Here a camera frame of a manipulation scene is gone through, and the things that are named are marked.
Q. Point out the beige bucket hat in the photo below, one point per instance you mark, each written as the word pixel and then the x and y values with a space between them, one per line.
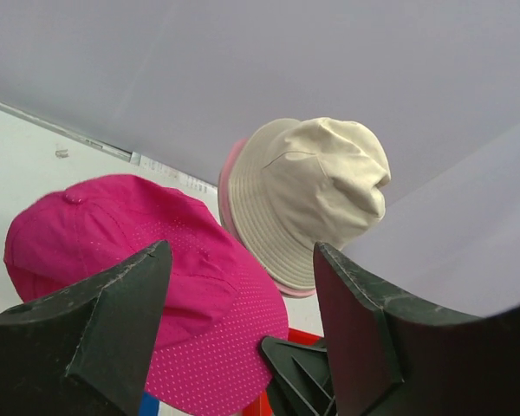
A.
pixel 299 182

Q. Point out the red plastic tray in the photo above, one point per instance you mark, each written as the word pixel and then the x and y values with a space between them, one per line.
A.
pixel 286 372

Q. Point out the magenta baseball cap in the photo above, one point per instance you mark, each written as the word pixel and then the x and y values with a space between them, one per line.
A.
pixel 194 296

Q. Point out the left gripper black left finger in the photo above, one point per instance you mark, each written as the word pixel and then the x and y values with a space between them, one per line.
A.
pixel 86 349

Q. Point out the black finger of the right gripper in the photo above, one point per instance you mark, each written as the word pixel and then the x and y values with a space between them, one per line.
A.
pixel 299 377

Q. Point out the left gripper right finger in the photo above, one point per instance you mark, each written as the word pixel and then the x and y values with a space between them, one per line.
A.
pixel 393 353

